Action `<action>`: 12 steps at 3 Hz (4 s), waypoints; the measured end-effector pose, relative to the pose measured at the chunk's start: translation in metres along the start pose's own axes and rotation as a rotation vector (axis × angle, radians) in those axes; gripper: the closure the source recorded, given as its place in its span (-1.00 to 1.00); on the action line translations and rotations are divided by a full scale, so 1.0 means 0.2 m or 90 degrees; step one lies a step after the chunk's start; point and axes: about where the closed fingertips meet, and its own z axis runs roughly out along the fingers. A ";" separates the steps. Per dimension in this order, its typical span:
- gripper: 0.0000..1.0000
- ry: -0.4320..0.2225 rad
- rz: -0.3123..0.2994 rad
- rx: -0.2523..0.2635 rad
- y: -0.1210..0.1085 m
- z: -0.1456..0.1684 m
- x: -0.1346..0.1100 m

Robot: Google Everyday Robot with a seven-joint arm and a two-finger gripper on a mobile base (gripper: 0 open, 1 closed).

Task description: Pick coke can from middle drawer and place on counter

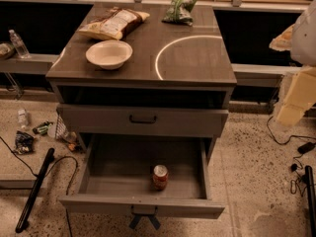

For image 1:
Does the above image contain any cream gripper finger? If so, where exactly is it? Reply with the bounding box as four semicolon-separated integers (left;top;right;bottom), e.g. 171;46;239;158
269;26;293;51
276;66;316;126

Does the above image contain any red coke can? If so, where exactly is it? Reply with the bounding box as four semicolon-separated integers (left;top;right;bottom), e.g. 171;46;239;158
152;165;169;191

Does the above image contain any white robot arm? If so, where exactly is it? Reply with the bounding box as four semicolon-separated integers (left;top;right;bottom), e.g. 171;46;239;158
269;8;316;126

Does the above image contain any grey drawer cabinet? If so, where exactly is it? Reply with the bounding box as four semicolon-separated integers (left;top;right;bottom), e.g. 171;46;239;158
46;4;237;146

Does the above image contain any open grey middle drawer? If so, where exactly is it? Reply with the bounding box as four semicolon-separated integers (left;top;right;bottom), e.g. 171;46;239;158
60;134;225;228

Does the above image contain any closed grey top drawer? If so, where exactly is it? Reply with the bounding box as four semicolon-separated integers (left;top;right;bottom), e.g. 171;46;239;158
57;104;228;137

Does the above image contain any green can on floor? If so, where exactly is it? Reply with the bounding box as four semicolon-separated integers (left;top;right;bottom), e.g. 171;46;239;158
33;121;52;135

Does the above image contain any black power adapter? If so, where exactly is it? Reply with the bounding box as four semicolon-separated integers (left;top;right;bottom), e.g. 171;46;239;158
297;142;316;155

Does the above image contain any green snack bag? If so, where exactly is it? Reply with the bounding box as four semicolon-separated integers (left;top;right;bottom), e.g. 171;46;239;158
162;0;197;26

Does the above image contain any brown white chip bag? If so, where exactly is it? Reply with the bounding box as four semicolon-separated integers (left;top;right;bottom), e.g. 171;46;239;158
78;7;150;40

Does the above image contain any white bowl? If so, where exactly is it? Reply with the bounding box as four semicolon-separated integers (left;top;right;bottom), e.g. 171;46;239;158
86;40;133;70

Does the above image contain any clear item beside cabinet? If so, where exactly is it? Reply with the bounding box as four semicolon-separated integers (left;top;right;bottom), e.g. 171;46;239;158
47;116;82;152

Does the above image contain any clear water bottle on ledge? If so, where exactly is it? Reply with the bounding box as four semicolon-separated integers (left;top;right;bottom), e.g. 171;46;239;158
9;30;31;58

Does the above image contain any small water bottle on floor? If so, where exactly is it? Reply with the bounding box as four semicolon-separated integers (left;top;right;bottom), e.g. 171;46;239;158
18;109;29;129

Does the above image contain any dark blue snack bag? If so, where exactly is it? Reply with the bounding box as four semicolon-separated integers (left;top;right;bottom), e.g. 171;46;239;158
15;130;35;154

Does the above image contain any object on left ledge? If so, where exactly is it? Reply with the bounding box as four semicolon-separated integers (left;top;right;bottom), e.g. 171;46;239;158
0;42;15;59

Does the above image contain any black bar on floor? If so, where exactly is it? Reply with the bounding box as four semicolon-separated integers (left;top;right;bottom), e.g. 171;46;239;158
15;148;54;233

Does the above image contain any black post right edge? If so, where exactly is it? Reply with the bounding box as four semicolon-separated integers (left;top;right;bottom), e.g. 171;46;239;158
305;165;316;237

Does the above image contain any black cable right floor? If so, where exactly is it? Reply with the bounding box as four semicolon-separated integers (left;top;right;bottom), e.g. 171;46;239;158
266;115;316;196

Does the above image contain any black cable floor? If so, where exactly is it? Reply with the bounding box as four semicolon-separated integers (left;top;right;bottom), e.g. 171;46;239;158
0;135;80;237
266;115;316;196

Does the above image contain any black cable left floor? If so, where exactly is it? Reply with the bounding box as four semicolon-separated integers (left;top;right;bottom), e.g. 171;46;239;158
0;135;80;237

